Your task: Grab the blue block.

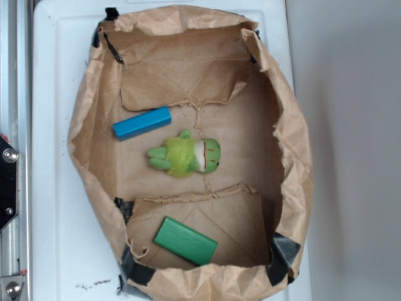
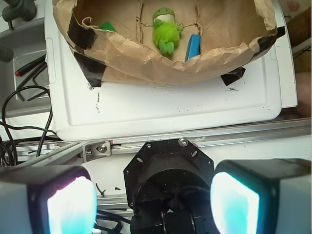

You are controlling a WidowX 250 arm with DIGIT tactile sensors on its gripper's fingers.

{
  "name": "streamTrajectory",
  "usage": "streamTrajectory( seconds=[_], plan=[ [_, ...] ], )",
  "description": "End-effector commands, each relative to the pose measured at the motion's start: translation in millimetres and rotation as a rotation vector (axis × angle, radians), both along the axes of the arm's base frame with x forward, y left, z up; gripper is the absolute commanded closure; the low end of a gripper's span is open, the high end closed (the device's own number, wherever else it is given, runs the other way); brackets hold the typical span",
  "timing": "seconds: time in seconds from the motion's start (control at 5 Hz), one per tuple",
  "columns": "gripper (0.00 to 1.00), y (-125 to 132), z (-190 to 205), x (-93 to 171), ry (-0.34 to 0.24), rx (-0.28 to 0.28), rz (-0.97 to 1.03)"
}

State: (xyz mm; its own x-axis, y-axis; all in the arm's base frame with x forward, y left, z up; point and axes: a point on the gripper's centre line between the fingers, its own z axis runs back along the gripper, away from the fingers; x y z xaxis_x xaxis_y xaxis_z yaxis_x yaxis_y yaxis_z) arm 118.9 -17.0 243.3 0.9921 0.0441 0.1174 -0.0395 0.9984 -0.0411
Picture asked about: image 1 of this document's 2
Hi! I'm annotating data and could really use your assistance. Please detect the blue wooden block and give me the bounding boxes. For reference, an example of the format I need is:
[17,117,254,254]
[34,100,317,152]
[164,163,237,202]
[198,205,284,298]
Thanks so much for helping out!
[113,107,172,141]

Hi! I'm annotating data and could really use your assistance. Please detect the green wooden block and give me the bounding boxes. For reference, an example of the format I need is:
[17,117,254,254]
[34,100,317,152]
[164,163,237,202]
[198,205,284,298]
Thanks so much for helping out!
[154,217,218,265]

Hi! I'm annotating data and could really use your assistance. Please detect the green plush frog toy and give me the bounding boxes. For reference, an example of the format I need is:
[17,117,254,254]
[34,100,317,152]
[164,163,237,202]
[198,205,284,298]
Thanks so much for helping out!
[147,129,221,178]

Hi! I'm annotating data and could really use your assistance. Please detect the brown paper bag tray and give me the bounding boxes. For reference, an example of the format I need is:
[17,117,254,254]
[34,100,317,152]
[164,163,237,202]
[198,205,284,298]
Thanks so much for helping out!
[68,5,313,300]

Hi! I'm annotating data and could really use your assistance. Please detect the white plastic tray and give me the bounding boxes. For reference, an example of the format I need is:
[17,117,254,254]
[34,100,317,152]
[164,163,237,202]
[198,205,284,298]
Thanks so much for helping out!
[31,0,315,301]

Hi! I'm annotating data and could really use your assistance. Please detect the black metal bracket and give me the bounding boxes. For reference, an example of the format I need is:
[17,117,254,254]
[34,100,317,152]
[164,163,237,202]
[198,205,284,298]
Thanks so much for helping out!
[0,133,19,231]

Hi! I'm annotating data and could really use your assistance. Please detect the aluminium frame rail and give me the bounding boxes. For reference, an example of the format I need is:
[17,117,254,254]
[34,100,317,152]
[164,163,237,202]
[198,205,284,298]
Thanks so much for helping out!
[1,1,35,300]

